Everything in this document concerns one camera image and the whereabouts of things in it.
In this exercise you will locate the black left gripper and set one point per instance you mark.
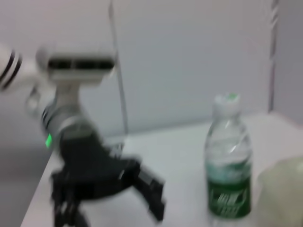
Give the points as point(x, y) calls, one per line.
point(94, 170)

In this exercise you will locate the clear green-label water bottle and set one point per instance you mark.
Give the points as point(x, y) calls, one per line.
point(227, 189)

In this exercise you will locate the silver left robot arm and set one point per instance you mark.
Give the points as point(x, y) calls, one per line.
point(14, 68)

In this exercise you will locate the pale green wavy glass plate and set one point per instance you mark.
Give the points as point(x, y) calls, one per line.
point(284, 194)

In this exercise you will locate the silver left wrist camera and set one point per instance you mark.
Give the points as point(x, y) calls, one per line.
point(78, 63)

